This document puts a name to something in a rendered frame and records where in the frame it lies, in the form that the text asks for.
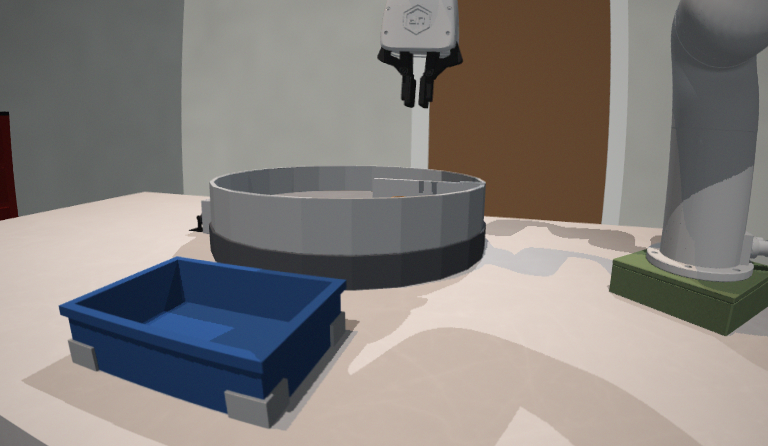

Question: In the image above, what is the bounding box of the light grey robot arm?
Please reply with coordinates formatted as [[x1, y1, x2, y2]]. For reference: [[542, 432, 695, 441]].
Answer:
[[646, 0, 768, 282]]

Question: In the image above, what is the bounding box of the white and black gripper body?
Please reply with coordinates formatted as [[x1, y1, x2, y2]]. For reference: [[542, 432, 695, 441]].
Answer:
[[380, 0, 459, 56]]

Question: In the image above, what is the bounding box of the blue crate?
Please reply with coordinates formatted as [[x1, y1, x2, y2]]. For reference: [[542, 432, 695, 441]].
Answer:
[[59, 256, 346, 429]]

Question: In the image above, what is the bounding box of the grey round turntable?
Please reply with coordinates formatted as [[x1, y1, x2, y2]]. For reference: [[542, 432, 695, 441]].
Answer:
[[189, 165, 486, 290]]

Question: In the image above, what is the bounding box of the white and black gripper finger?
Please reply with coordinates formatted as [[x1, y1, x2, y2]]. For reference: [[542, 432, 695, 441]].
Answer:
[[418, 42, 463, 109], [377, 47, 416, 108]]

